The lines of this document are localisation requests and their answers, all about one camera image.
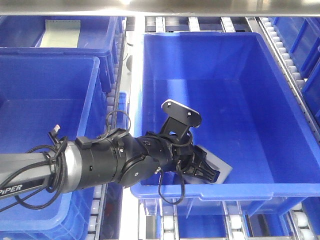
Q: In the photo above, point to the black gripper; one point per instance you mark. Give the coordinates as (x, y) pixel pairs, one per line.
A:
(186, 159)

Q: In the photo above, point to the gray foam base block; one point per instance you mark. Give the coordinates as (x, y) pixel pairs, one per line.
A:
(218, 164)

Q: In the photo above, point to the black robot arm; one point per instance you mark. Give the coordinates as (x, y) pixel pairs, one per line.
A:
(67, 166)

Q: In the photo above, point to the blue target bin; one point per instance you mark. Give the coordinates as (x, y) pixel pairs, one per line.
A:
(250, 117)

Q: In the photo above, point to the blue bin with gray sheet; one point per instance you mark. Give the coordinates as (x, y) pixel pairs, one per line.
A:
(97, 36)

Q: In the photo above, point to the blue bin left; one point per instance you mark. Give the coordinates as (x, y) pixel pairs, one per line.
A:
(38, 92)

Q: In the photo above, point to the roller conveyor rack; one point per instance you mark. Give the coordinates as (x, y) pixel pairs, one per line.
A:
(155, 209)

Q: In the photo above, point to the gray wrist camera mount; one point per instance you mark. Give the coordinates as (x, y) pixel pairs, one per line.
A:
(180, 119)

